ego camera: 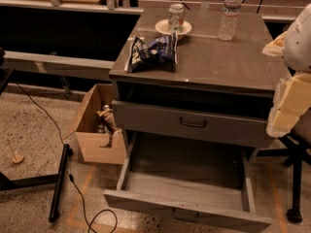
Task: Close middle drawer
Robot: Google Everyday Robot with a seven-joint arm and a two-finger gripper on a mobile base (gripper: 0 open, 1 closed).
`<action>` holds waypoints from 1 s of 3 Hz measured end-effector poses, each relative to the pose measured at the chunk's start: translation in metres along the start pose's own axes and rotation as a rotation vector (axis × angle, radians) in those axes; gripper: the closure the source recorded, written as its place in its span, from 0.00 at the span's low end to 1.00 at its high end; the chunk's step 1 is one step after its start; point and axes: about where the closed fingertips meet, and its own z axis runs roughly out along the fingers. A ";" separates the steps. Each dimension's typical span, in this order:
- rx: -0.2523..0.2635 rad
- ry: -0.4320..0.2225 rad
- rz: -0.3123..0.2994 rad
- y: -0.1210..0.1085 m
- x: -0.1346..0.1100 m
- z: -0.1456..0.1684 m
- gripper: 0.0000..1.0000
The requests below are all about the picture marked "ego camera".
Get grey bottom drawer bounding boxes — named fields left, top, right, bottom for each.
left=104, top=132, right=271, bottom=233

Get grey drawer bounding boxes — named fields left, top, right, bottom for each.
left=112, top=100, right=274, bottom=149
left=104, top=132, right=271, bottom=233

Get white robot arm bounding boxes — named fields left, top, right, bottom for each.
left=262, top=5, right=311, bottom=138

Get grey drawer cabinet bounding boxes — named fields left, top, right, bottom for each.
left=108, top=7, right=293, bottom=153

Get grey middle drawer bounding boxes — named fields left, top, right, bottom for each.
left=112, top=100, right=274, bottom=149

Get black office chair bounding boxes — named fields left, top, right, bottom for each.
left=256, top=112, right=311, bottom=223

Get clear plastic water bottle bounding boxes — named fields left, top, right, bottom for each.
left=218, top=0, right=242, bottom=41

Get blue chip bag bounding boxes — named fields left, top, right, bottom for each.
left=124, top=33, right=178, bottom=73

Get soda can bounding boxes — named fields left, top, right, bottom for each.
left=168, top=3, right=184, bottom=32

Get white bowl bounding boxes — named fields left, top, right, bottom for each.
left=155, top=19, right=192, bottom=40

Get items in cardboard box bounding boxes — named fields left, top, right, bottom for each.
left=96, top=104, right=121, bottom=148

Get cardboard box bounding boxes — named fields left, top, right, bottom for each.
left=64, top=83, right=126, bottom=164

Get grey metal railing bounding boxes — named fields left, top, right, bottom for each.
left=4, top=51, right=115, bottom=81

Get small wooden spinning top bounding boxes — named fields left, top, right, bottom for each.
left=8, top=141, right=24, bottom=164

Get black cable on floor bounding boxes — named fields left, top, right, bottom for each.
left=13, top=81, right=119, bottom=233

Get black table leg frame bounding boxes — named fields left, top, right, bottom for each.
left=0, top=68, right=73, bottom=223

